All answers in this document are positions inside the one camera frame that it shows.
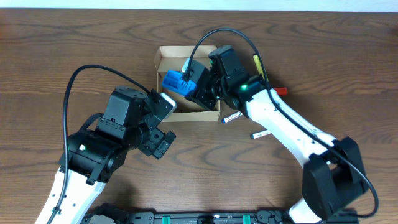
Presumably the blue magnetic whiteboard duster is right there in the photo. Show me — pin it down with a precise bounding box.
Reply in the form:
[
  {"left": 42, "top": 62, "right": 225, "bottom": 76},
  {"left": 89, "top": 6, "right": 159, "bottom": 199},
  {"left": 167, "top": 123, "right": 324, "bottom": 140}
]
[{"left": 162, "top": 70, "right": 197, "bottom": 96}]

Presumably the red stapler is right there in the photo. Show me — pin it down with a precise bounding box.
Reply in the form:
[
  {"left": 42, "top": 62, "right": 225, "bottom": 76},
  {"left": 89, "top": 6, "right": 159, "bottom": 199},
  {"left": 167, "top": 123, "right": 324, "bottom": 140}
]
[{"left": 274, "top": 87, "right": 288, "bottom": 96}]

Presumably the yellow highlighter pen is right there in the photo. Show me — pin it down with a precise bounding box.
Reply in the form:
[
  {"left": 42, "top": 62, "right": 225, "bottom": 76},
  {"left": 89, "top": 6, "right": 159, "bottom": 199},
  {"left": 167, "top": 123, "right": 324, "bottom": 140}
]
[{"left": 252, "top": 54, "right": 268, "bottom": 80}]

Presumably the black capped whiteboard marker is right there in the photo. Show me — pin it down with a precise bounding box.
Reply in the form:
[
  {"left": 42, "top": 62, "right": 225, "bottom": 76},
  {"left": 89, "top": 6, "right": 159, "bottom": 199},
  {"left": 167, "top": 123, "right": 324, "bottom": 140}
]
[{"left": 250, "top": 130, "right": 271, "bottom": 139}]

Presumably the open brown cardboard box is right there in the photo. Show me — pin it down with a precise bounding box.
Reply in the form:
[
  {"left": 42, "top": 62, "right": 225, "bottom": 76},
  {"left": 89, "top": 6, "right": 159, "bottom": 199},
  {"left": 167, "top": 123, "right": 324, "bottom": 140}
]
[{"left": 154, "top": 46, "right": 220, "bottom": 122}]

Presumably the blue capped whiteboard marker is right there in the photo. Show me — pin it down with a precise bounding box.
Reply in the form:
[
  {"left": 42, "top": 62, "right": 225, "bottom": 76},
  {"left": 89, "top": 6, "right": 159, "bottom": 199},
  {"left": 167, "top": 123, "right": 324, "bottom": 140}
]
[{"left": 221, "top": 111, "right": 243, "bottom": 124}]

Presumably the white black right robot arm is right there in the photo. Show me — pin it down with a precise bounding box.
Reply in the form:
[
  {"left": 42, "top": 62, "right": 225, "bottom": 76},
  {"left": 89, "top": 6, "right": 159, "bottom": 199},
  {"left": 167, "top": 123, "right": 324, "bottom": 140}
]
[{"left": 182, "top": 45, "right": 372, "bottom": 223}]

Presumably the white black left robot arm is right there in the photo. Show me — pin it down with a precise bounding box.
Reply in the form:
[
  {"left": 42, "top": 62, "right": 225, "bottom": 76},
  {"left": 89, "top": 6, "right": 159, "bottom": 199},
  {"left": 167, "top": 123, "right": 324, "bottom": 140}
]
[{"left": 36, "top": 86, "right": 177, "bottom": 223}]

